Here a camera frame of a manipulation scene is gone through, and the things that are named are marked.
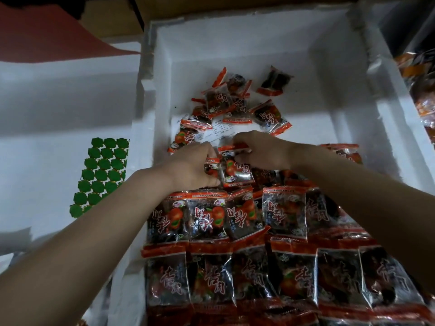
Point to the pile of dark red packets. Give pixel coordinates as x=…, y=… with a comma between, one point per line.
x=272, y=268

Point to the black metal guard rail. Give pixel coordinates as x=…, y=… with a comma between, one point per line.
x=41, y=2

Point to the green leaf-pattern sheet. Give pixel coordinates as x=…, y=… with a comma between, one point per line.
x=100, y=176

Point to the person's left forearm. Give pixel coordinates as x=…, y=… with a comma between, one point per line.
x=75, y=261

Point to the pile of brown packets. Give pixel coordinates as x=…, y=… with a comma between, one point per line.
x=420, y=91

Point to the small white paper slip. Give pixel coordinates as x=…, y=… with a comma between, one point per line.
x=217, y=132

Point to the person's left hand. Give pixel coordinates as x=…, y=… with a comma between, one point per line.
x=187, y=169

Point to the dark red snack packet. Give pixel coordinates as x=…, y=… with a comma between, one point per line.
x=231, y=169

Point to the red scalloped sign yellow lettering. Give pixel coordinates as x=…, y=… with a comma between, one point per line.
x=41, y=37

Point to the person's right hand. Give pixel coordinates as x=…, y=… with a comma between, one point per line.
x=266, y=151

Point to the person's right forearm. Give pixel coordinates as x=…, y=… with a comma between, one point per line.
x=367, y=200

